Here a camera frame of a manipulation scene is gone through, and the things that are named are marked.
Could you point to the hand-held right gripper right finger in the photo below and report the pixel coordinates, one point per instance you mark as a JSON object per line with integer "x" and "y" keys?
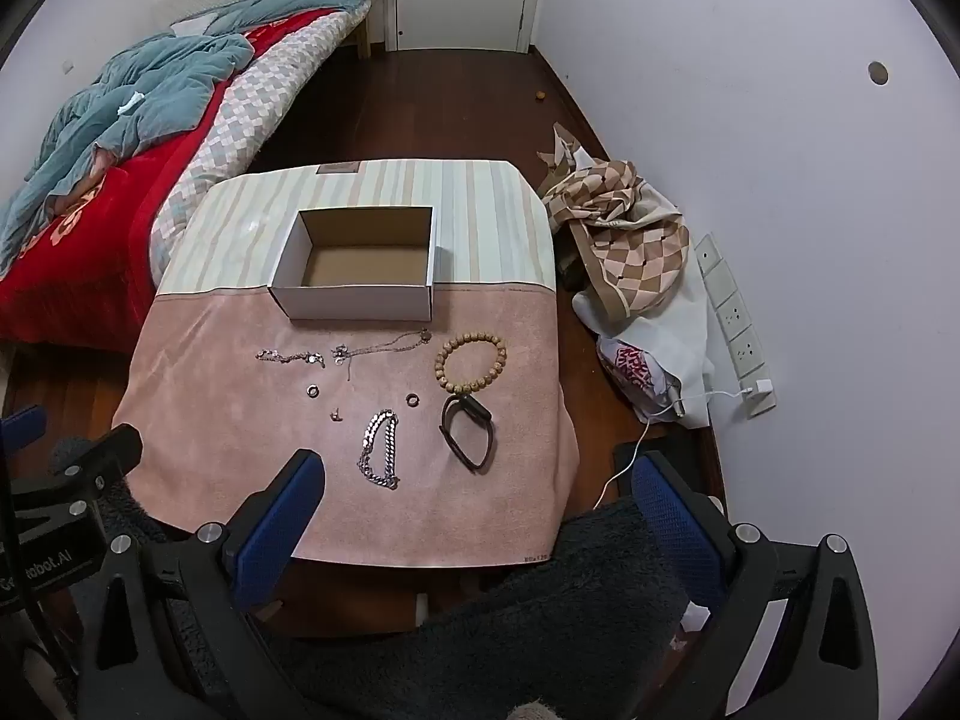
{"x": 675, "y": 529}

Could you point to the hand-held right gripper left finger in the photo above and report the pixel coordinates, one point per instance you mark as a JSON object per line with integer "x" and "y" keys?
{"x": 277, "y": 532}

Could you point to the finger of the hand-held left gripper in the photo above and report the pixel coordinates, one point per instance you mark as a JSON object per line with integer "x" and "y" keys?
{"x": 101, "y": 454}
{"x": 19, "y": 421}

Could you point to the black wristband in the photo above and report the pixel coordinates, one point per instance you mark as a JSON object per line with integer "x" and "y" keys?
{"x": 469, "y": 406}

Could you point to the white cardboard box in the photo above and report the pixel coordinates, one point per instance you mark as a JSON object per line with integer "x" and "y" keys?
{"x": 352, "y": 304}

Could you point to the white paper scrap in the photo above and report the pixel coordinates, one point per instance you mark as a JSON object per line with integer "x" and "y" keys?
{"x": 694, "y": 619}

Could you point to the pink striped tablecloth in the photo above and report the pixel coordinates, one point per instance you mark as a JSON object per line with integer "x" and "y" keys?
{"x": 225, "y": 427}

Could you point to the white red printed plastic bag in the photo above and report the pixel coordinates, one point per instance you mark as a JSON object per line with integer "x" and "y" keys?
{"x": 637, "y": 371}

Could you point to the bed with red blanket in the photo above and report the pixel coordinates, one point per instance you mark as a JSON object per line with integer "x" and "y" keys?
{"x": 82, "y": 270}

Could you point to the white charger plug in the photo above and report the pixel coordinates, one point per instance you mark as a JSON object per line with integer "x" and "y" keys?
{"x": 763, "y": 388}

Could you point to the white cloth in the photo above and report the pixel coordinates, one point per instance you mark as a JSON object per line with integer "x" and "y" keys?
{"x": 684, "y": 315}

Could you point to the dark grey fleece clothing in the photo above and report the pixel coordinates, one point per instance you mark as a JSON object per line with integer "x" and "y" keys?
{"x": 487, "y": 652}

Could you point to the beige fuzzy cloth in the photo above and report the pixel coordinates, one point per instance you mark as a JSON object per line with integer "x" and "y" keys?
{"x": 536, "y": 710}

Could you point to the brown checkered cloth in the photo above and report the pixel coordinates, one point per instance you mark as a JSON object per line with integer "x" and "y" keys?
{"x": 630, "y": 240}

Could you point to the teal blanket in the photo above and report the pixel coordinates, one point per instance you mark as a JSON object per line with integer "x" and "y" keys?
{"x": 150, "y": 90}

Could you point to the grey white checkered quilt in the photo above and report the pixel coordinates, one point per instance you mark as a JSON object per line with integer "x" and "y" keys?
{"x": 247, "y": 112}

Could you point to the wooden bed leg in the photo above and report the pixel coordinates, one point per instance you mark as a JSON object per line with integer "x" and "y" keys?
{"x": 365, "y": 37}

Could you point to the white wall socket strip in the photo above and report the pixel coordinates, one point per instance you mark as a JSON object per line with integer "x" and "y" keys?
{"x": 731, "y": 307}

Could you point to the round grey wall cap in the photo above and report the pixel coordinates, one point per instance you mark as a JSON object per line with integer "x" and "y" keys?
{"x": 878, "y": 71}

